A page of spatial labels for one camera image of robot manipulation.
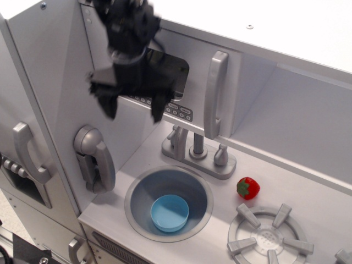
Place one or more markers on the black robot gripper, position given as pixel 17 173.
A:
pixel 154 75

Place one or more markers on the white microwave door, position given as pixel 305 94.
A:
pixel 190 80

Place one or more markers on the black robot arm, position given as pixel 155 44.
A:
pixel 130 27

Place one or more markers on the grey toy faucet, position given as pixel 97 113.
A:
pixel 215 161

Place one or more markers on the grey toy telephone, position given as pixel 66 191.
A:
pixel 95 160

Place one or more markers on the round grey sink basin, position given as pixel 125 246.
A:
pixel 168 180

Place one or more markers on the blue plastic bowl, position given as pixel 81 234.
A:
pixel 169 213

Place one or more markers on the white toy kitchen cabinet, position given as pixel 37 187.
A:
pixel 291 133

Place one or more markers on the red toy strawberry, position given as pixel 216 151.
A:
pixel 248 188

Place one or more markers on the grey stove burner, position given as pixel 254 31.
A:
pixel 343 257
pixel 262 234

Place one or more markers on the grey oven door handle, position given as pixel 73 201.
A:
pixel 73 249

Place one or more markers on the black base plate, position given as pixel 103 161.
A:
pixel 23 252

